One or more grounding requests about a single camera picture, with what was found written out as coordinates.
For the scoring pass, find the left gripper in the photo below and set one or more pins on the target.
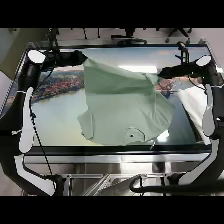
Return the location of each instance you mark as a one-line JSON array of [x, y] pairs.
[[77, 57]]

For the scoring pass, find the pale green T-shirt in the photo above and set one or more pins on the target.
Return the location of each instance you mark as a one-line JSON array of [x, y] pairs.
[[123, 103]]

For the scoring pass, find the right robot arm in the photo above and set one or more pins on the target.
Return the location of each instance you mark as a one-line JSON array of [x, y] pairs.
[[210, 100]]

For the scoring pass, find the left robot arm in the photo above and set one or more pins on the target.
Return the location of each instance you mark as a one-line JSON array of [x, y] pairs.
[[27, 80]]

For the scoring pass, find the silver frame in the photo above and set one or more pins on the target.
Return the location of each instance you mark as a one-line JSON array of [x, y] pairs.
[[100, 158]]

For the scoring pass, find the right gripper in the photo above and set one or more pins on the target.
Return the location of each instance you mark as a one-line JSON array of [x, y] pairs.
[[168, 72]]

